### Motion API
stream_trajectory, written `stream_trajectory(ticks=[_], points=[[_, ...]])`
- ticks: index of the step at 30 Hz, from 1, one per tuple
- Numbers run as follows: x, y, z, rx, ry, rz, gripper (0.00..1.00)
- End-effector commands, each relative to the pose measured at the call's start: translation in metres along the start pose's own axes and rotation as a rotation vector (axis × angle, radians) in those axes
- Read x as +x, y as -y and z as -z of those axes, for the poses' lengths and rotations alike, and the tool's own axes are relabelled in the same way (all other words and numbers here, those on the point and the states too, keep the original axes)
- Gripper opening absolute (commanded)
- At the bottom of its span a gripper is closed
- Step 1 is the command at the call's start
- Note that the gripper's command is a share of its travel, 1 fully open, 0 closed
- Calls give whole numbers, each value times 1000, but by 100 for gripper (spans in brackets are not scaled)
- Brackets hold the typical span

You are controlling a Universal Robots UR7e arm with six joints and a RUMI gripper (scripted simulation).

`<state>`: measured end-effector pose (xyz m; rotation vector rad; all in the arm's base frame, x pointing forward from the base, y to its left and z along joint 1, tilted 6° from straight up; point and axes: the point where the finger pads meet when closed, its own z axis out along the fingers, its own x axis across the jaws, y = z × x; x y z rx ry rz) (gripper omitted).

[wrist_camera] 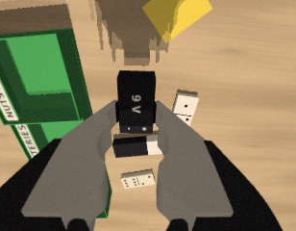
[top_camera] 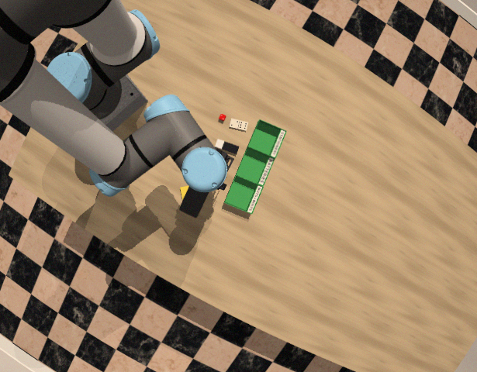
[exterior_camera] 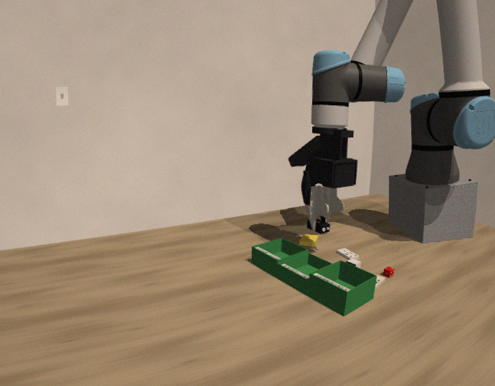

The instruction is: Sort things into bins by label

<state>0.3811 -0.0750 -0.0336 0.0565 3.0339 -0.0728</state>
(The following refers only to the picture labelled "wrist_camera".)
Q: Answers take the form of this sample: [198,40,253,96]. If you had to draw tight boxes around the white domino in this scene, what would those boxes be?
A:
[172,92,199,126]
[121,170,156,189]

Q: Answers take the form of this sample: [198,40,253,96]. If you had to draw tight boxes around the black 9v battery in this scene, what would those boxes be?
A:
[117,70,156,134]

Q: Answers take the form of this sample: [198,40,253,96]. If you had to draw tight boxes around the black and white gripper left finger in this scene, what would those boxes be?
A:
[0,99,119,231]

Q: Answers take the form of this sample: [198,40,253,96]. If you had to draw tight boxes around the green rack of labelled bins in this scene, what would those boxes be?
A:
[0,29,93,161]

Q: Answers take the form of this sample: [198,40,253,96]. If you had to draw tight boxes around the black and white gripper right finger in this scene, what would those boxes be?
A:
[153,100,283,231]

